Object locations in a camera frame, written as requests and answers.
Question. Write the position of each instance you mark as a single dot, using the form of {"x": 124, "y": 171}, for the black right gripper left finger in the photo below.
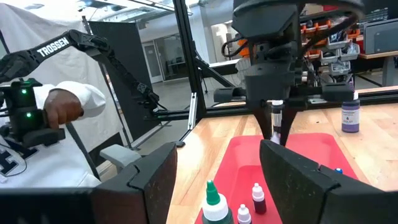
{"x": 109, "y": 205}

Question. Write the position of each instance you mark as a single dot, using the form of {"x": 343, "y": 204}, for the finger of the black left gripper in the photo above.
{"x": 264, "y": 119}
{"x": 289, "y": 119}

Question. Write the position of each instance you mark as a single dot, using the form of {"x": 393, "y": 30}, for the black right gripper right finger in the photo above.
{"x": 311, "y": 199}

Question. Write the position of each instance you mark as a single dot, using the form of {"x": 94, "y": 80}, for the large black food coloring bottle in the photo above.
{"x": 276, "y": 121}

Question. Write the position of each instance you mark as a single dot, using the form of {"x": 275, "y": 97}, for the large blue food coloring bottle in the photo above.
{"x": 338, "y": 170}

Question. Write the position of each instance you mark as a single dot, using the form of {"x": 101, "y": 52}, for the small maroon food coloring bottle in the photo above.
{"x": 259, "y": 205}

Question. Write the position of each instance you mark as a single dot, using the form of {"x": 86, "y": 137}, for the small dark food coloring bottle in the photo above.
{"x": 244, "y": 214}

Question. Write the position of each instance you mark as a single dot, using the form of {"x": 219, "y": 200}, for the large green food coloring bottle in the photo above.
{"x": 216, "y": 211}

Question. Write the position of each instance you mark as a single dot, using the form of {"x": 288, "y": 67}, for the large violet food coloring bottle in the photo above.
{"x": 350, "y": 119}

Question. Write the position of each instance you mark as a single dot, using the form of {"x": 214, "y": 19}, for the red translucent plastic bin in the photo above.
{"x": 242, "y": 155}

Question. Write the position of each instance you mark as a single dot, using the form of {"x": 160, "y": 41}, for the grey chair armrest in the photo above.
{"x": 119, "y": 155}

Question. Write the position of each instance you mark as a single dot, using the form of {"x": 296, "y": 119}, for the person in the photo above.
{"x": 46, "y": 165}

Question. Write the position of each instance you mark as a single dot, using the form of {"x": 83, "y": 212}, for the storage rack with orange bins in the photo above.
{"x": 339, "y": 46}

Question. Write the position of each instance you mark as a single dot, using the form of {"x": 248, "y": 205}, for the person's hand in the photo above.
{"x": 62, "y": 107}

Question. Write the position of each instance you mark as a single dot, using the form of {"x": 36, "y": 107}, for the wooden desk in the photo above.
{"x": 377, "y": 55}

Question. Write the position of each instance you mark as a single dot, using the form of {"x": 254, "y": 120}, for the black equipment case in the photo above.
{"x": 382, "y": 37}

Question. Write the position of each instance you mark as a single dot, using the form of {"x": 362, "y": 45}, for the black partition panel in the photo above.
{"x": 124, "y": 46}

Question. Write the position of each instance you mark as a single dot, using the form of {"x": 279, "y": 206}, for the white fabric backdrop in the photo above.
{"x": 46, "y": 18}

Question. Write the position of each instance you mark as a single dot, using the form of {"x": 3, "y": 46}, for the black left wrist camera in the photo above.
{"x": 264, "y": 21}

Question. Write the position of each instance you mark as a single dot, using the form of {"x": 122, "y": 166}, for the silver metal bracket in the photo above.
{"x": 192, "y": 109}

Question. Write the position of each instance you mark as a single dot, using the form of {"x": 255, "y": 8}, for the black aluminium table frame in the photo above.
{"x": 186, "y": 46}

